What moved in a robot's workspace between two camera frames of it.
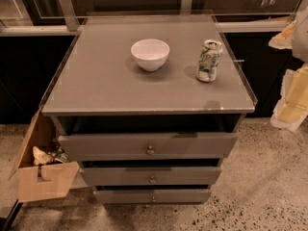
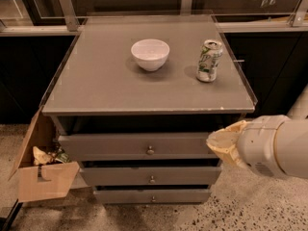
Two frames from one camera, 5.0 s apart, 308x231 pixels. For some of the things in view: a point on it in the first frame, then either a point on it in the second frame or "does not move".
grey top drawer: (146, 145) does not move
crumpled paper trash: (39, 157) does not move
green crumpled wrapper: (63, 157) does not move
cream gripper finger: (284, 39) → (224, 141)
